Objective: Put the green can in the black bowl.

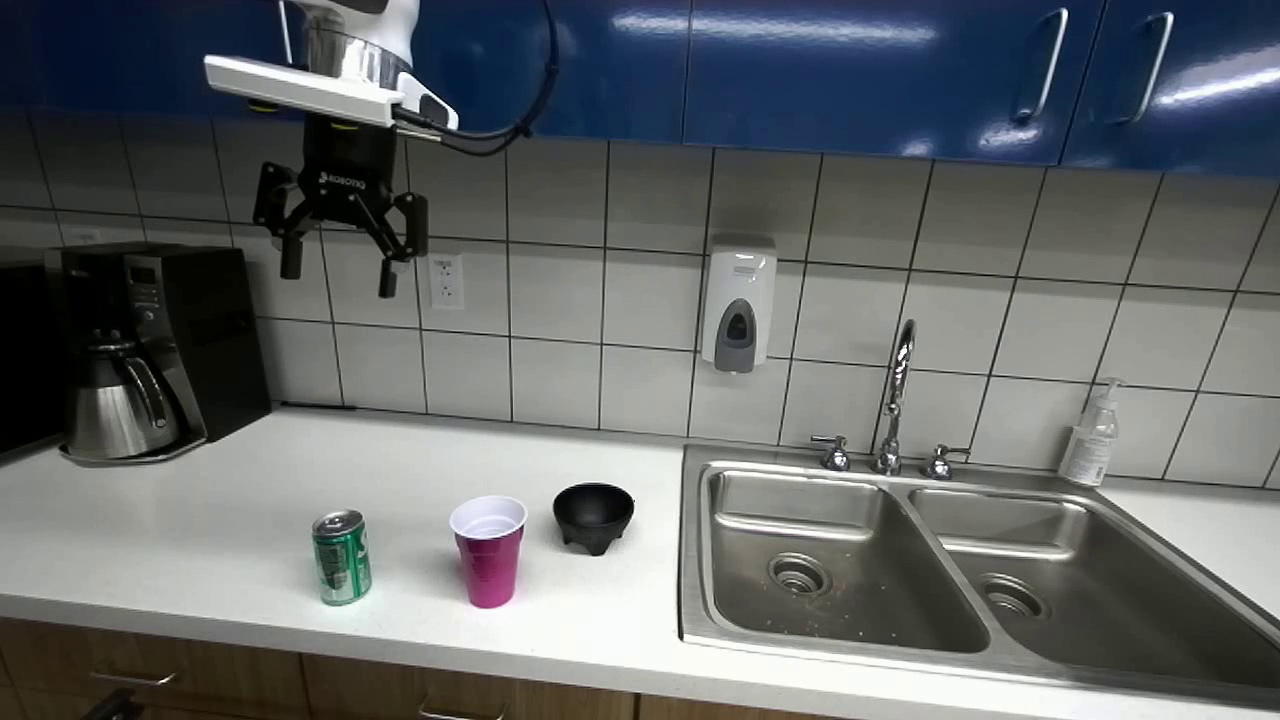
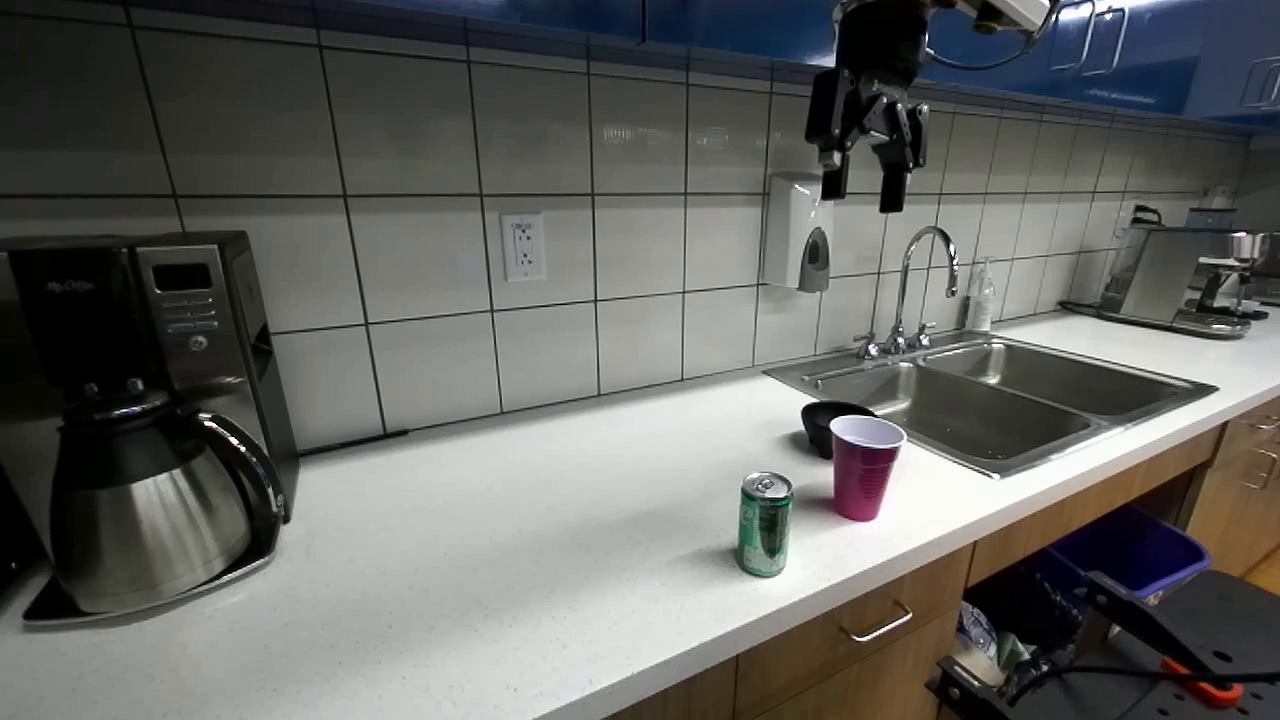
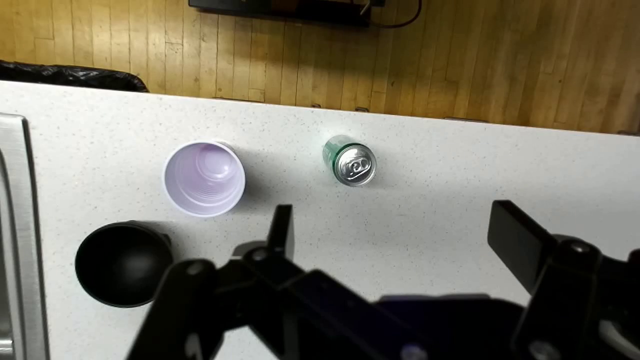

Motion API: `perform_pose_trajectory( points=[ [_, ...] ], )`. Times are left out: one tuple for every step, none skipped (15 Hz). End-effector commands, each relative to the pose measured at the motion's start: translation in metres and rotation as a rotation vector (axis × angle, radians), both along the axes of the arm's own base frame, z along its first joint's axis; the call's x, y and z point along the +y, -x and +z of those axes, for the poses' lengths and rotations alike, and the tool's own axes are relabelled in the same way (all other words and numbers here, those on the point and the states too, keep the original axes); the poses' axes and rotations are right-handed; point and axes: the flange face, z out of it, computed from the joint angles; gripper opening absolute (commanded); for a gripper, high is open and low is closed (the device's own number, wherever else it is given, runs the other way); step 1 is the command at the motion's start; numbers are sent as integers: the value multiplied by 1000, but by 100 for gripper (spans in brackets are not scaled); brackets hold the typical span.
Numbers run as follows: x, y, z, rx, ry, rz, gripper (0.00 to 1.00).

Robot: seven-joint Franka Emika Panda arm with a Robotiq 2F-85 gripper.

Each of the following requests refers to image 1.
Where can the wooden lower cabinet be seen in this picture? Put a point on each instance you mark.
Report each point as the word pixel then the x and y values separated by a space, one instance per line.
pixel 240 683

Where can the stainless steel double sink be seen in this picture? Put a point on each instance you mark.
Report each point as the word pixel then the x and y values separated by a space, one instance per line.
pixel 841 572

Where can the chrome sink faucet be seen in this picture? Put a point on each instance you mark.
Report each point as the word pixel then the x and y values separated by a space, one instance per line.
pixel 888 400

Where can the black countertop appliance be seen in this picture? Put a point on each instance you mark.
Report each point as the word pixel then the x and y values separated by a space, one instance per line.
pixel 24 362

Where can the pink plastic cup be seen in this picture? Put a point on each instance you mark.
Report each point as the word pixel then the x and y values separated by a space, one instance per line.
pixel 488 560

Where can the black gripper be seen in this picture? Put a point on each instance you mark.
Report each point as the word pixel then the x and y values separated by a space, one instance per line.
pixel 349 159

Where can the blue upper cabinet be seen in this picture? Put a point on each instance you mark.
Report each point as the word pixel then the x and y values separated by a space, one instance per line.
pixel 803 75

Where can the chrome faucet knob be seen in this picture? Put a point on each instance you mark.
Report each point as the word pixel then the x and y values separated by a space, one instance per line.
pixel 941 462
pixel 835 452

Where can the green soda can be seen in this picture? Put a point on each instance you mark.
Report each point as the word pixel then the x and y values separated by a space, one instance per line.
pixel 343 560

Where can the black bowl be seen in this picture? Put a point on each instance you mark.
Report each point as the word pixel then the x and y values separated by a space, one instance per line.
pixel 593 516

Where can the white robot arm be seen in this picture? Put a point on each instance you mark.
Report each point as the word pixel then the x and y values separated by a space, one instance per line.
pixel 349 33

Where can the white wall soap dispenser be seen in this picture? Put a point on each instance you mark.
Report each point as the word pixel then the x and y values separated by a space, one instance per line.
pixel 737 303

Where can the clear spray bottle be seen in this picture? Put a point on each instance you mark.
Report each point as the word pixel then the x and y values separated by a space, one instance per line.
pixel 1090 443

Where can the black coffee maker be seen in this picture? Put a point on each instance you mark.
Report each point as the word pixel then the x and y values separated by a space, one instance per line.
pixel 200 335

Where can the white wall outlet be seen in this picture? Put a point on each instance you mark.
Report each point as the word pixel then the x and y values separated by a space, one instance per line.
pixel 446 284

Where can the steel coffee carafe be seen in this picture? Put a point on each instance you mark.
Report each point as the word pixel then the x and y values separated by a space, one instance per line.
pixel 119 405

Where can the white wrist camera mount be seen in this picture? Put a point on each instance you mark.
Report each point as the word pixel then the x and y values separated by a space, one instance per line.
pixel 305 81

